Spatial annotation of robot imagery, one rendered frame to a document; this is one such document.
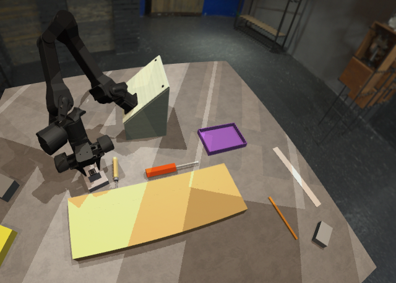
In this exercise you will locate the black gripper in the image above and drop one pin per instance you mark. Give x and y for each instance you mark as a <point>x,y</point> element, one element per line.
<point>64,162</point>

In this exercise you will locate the purple shallow tray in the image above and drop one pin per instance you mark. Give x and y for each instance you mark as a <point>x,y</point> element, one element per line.
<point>221,138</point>

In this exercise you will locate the tan wooden floor panel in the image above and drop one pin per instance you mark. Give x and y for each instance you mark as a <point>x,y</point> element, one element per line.
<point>124,218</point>

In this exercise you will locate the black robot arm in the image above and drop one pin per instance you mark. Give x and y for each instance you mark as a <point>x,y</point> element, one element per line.
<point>59,101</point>

